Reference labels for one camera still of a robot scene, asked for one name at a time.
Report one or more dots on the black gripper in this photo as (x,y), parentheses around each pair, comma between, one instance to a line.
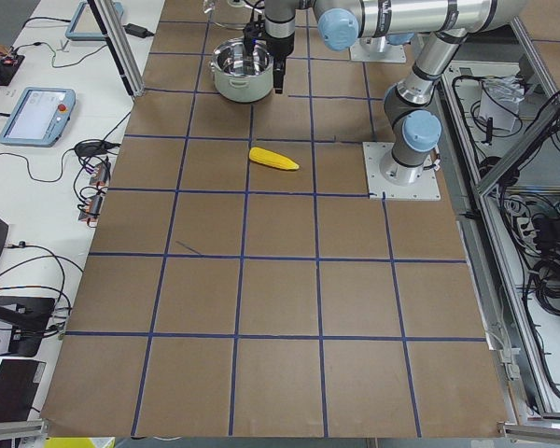
(280,47)

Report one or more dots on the yellow corn cob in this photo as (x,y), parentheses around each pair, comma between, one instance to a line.
(272,159)

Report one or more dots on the grey steel cooking pot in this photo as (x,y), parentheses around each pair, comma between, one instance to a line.
(239,76)

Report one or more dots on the black power adapter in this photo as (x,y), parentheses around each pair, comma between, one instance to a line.
(137,30)

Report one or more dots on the far blue teach pendant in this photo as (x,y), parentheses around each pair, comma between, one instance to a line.
(83,26)

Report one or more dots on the blue teach pendant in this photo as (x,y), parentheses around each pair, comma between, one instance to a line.
(39,117)
(83,26)

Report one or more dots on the near blue teach pendant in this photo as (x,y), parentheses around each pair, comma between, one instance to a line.
(39,117)

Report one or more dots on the brown paper table mat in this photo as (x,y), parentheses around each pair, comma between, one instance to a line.
(222,297)

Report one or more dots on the white paper box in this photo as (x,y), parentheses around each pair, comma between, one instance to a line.
(500,102)

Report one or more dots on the black electronics box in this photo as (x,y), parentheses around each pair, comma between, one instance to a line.
(9,66)

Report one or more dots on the black monitor stand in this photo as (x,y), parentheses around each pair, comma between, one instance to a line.
(23,320)

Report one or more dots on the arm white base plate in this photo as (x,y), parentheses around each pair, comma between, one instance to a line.
(378,52)
(388,180)

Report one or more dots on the aluminium frame post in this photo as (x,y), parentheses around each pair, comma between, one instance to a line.
(109,23)

